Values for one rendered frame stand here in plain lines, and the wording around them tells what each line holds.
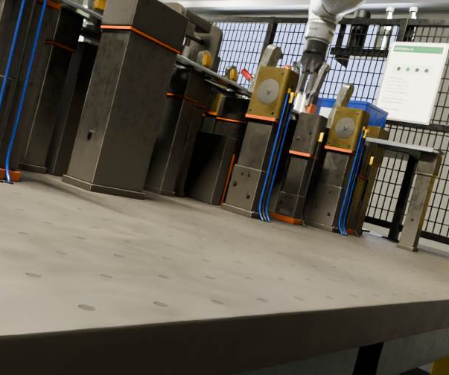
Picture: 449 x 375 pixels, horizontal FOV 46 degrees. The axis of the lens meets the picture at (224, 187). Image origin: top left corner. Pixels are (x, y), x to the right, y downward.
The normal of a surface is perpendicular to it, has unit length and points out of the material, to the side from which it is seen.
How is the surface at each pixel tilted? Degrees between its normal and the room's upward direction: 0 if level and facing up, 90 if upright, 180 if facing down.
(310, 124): 90
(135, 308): 0
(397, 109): 90
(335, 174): 90
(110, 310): 0
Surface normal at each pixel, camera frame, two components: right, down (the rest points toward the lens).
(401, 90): -0.60, -0.14
